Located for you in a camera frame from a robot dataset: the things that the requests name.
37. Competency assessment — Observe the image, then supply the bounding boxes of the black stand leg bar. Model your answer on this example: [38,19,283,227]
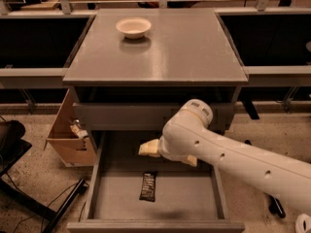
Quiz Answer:
[41,179,86,233]

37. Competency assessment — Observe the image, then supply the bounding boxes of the cardboard box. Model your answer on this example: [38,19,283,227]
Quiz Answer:
[47,91,96,167]

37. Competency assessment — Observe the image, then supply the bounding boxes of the grey drawer cabinet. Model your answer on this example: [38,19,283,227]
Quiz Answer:
[64,9,248,233]

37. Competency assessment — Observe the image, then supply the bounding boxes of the open grey middle drawer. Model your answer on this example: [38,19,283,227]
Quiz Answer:
[67,131,245,233]

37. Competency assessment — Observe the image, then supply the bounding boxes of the black office chair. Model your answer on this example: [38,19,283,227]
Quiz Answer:
[0,120,32,176]

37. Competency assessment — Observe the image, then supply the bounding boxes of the black rxbar chocolate wrapper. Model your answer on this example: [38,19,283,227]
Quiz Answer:
[139,172,157,202]

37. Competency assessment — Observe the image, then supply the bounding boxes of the white paper bowl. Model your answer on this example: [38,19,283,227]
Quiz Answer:
[116,17,152,40]

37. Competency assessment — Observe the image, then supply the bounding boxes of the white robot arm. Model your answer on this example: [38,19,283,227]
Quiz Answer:
[139,99,311,216]

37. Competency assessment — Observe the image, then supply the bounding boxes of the black chair base leg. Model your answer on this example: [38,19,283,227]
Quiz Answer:
[268,196,286,218]

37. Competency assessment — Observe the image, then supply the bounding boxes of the closed grey top drawer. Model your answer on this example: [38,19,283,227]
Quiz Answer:
[72,102,235,131]

